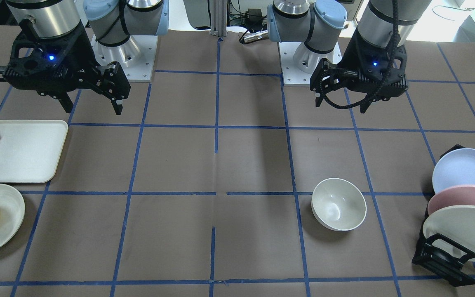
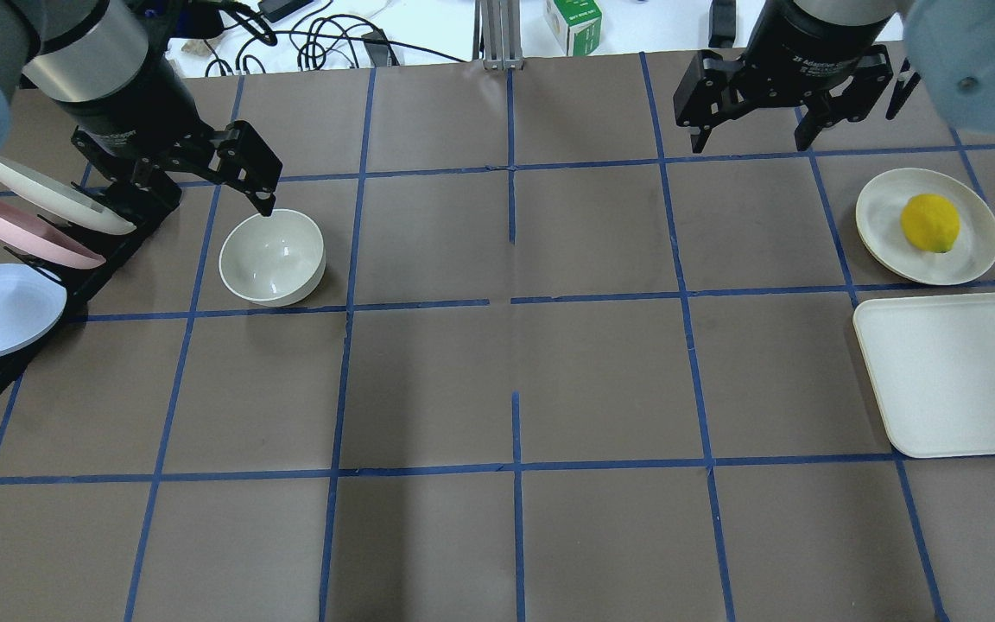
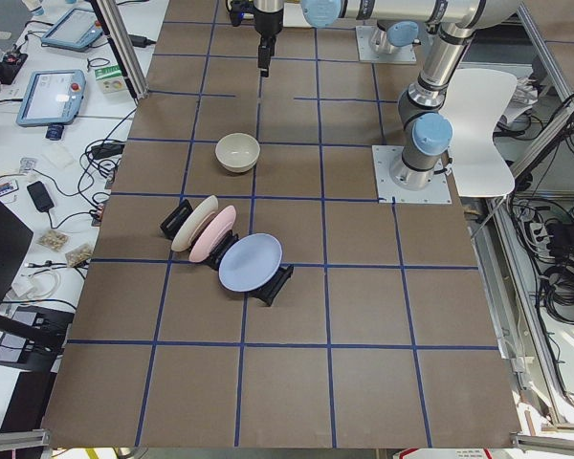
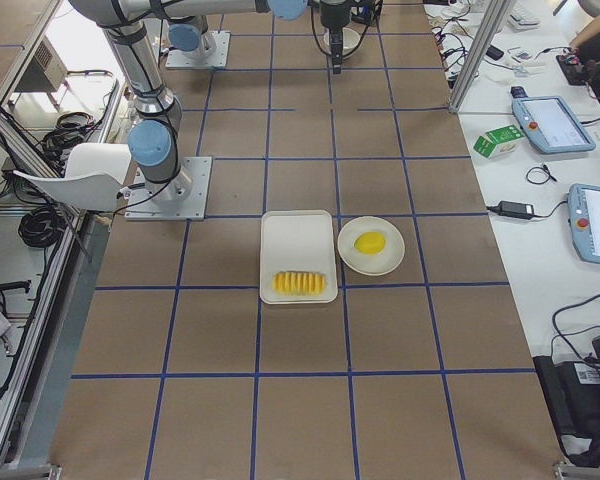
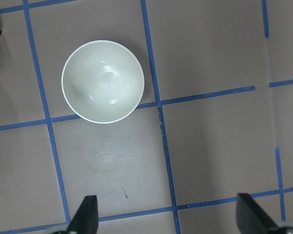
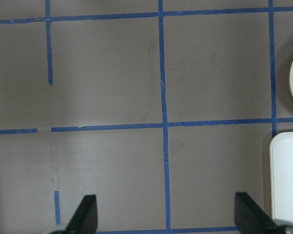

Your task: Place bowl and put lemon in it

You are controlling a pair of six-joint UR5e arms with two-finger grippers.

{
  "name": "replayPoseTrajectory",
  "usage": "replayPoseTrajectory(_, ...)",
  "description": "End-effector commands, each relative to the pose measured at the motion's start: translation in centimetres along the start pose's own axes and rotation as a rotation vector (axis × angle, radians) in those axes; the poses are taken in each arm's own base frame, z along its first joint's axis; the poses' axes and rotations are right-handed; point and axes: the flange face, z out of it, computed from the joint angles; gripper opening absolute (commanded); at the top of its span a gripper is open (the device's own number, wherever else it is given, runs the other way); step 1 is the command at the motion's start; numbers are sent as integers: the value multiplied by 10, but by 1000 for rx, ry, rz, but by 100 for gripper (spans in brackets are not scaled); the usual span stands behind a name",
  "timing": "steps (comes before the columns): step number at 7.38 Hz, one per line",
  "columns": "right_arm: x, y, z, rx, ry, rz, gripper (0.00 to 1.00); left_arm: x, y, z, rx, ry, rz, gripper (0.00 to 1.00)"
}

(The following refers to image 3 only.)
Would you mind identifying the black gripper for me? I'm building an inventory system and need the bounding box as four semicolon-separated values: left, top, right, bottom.
254;9;283;77

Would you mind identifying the white ceramic bowl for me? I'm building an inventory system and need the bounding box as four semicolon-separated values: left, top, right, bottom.
214;133;260;173

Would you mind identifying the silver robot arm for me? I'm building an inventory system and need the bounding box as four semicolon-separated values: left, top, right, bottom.
242;1;419;77
300;0;520;191

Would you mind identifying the white green box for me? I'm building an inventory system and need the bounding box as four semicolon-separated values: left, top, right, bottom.
94;65;127;94

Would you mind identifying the far teach pendant tablet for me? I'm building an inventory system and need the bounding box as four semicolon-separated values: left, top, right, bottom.
41;8;102;52

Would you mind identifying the teach pendant tablet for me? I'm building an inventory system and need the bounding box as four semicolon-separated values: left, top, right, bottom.
41;8;102;52
16;70;86;127

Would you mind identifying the black dish rack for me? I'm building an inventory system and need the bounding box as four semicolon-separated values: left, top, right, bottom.
160;200;294;306

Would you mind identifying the pink plate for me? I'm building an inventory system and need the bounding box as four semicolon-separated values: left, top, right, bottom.
188;206;236;263

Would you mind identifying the cream plate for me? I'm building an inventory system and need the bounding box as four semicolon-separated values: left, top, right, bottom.
171;195;219;252

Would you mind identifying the lavender blue plate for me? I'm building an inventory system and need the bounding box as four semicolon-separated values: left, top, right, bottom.
219;233;282;293

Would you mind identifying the near teach pendant tablet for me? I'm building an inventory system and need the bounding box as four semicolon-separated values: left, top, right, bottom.
16;70;86;127

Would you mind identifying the white chair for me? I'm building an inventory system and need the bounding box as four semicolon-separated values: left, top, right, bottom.
441;68;517;198

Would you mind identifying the black power adapter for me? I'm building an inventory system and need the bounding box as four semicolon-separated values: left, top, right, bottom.
27;181;55;213

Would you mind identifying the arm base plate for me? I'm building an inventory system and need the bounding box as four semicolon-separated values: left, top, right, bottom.
372;145;452;205
356;26;416;65

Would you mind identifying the aluminium frame post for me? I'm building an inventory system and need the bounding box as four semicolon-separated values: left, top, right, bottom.
90;0;148;100

